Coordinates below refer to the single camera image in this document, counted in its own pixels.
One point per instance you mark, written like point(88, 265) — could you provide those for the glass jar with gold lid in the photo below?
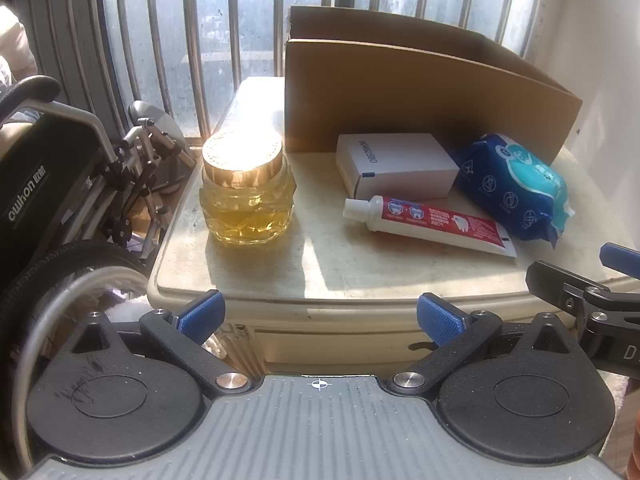
point(245, 200)

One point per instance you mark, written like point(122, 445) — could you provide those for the blue wet wipes pack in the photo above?
point(515, 185)

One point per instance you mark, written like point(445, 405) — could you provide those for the brown cardboard box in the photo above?
point(425, 95)

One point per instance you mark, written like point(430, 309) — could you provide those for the white carton box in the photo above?
point(395, 160)

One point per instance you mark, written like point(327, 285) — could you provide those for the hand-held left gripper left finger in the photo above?
point(201, 316)

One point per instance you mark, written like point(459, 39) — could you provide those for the black chair with clothes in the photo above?
point(12, 50)

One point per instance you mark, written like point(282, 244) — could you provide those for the black folding wheelchair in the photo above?
point(45, 180)

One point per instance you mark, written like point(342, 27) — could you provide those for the red and white toothpaste tube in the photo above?
point(440, 222)

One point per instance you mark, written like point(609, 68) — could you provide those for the metal window railing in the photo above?
point(192, 35)

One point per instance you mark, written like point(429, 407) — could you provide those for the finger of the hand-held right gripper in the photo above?
point(555, 282)
point(622, 260)

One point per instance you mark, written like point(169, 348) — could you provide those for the glass window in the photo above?
point(225, 5)

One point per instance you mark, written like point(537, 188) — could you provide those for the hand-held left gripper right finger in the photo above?
point(441, 319)

